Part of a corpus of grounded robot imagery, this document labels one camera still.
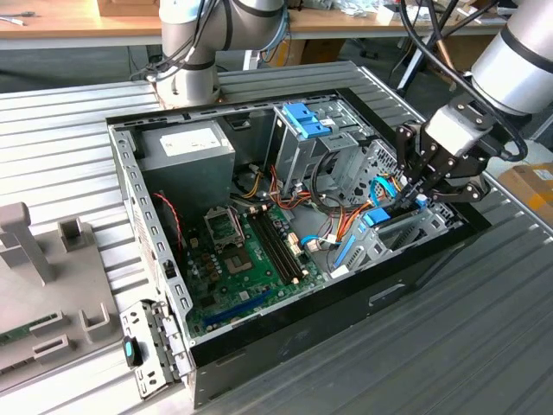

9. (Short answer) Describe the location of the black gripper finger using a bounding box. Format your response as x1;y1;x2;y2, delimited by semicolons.
391;123;437;211
416;163;492;204

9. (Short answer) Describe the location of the orange yellow power wire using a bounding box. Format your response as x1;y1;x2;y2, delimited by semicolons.
340;171;404;243

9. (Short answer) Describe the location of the long blue data wire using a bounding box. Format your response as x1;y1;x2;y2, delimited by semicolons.
369;174;402;209

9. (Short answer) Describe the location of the grey metal disk bay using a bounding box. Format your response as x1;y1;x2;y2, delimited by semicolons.
330;140;466;280

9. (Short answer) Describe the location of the cardboard box yellow tape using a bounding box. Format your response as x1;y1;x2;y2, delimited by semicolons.
499;163;553;221

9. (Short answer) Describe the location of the white side table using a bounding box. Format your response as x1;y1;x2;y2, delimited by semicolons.
483;138;553;182

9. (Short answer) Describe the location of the black stand pole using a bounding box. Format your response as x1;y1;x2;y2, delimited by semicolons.
395;0;460;94

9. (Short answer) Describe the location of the blue plastic drive clip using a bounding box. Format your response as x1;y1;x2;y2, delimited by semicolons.
302;117;336;140
280;102;320;131

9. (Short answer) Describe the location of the grey metal drive cage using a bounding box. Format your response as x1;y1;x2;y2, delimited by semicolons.
265;101;372;194

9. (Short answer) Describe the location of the small brown cardboard box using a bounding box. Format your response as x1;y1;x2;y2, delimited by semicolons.
276;39;346;68

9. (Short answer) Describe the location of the wooden desk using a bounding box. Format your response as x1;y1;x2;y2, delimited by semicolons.
0;0;163;51
284;0;506;47

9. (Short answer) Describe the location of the black RAM slot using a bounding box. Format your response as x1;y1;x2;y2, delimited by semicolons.
250;210;293;284
268;209;307;279
262;209;302;281
256;210;298;283

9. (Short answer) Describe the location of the black open PC case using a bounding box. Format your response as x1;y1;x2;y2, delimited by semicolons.
105;87;493;410

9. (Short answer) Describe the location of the CPU socket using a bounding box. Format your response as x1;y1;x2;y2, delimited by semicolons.
202;206;245;250

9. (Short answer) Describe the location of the green motherboard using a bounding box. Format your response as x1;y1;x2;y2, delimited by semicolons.
183;202;325;338

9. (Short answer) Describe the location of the grey power supply unit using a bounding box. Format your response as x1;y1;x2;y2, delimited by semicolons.
137;119;237;217

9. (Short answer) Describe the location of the blue expansion slot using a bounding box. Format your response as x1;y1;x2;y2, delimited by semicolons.
202;288;274;328

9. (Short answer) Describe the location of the flat cardboard box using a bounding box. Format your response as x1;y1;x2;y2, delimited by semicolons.
97;0;162;17

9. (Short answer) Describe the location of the grey parts rack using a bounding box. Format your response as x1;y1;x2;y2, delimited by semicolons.
0;201;123;377

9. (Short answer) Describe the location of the green RAM stick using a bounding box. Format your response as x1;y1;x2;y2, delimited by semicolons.
0;313;60;348

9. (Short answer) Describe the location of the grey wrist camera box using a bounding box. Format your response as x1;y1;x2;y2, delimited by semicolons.
425;105;490;156

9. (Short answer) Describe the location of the aluminium profile frame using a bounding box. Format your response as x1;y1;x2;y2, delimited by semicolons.
529;112;553;140

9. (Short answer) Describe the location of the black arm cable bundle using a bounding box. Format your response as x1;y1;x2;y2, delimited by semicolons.
398;0;529;164

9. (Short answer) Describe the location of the short blue data wire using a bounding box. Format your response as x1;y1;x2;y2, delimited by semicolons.
300;233;342;252

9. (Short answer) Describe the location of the orange red wire bundle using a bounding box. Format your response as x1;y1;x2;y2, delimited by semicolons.
267;163;346;217

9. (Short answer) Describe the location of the yellow black wire bundle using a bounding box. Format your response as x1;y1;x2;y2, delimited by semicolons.
235;163;264;200

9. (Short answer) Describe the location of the red black fan wire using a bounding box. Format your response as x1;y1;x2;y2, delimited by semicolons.
153;192;186;251

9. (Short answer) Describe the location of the metal expansion slot bracket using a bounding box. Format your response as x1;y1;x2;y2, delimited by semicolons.
119;297;194;399

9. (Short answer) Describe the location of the black tool with blue ring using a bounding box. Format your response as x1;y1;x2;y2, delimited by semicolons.
122;336;144;368

